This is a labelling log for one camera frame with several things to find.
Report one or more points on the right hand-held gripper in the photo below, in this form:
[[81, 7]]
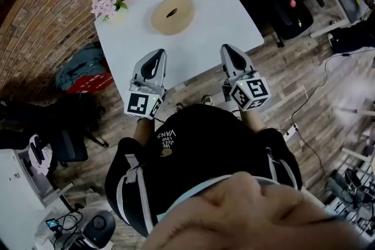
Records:
[[249, 90]]

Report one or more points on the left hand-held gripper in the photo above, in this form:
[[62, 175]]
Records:
[[139, 104]]

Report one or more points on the round wooden box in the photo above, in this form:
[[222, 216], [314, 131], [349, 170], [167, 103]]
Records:
[[173, 32]]

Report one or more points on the person's right forearm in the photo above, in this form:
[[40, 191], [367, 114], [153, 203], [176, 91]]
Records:
[[254, 121]]

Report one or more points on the person's left forearm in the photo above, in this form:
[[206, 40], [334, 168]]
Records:
[[144, 133]]

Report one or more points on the pale yellow vase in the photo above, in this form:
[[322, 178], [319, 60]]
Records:
[[118, 16]]

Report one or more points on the person's right shoe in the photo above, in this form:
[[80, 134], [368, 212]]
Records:
[[207, 100]]

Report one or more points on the person's shoe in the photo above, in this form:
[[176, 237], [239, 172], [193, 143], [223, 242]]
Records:
[[207, 100], [179, 107]]

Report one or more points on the person's left shoe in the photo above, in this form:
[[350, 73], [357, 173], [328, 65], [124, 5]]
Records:
[[179, 107]]

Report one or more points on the black office chair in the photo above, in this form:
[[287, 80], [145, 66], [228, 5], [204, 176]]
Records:
[[290, 17], [70, 126]]

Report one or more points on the red bag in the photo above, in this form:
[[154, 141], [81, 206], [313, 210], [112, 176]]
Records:
[[93, 82]]

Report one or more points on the pink flower bouquet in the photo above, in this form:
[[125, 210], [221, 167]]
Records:
[[105, 3]]

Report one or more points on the grey-blue jacket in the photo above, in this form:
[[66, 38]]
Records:
[[82, 64]]

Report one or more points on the small red ball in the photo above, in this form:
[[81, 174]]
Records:
[[292, 3]]

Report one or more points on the white power strip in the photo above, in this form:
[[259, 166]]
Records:
[[292, 131]]

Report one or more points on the person's black shirt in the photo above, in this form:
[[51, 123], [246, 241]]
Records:
[[211, 155]]

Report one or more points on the black bag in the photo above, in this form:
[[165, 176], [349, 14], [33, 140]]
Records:
[[354, 36]]

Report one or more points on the person's chin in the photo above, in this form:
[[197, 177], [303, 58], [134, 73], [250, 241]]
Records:
[[249, 219]]

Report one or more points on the round black and white appliance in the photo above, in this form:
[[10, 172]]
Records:
[[98, 226]]

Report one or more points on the white cabinet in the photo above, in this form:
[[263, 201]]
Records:
[[20, 184]]

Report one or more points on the white metal rack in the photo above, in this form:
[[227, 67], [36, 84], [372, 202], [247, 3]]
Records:
[[354, 193]]

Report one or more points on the small device with screen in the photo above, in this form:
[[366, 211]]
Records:
[[52, 224]]

